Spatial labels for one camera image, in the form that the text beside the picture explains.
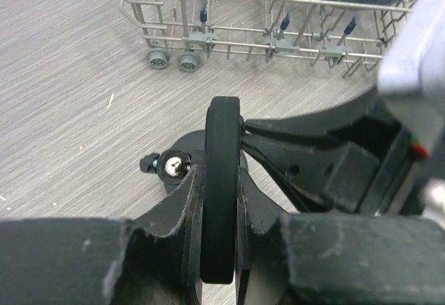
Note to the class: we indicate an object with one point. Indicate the black phone stand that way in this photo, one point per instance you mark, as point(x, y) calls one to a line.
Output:
point(173, 164)

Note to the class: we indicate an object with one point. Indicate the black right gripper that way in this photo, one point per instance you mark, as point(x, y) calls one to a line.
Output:
point(360, 176)

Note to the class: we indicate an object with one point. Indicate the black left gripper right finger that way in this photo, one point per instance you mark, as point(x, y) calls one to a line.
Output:
point(315, 258)

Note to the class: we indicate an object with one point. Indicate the grey wire dish rack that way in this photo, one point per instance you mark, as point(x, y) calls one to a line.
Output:
point(338, 35)

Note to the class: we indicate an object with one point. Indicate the black smartphone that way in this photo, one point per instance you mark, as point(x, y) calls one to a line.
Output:
point(221, 160)

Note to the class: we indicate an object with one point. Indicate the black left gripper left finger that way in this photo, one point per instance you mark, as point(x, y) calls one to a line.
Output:
point(152, 260)

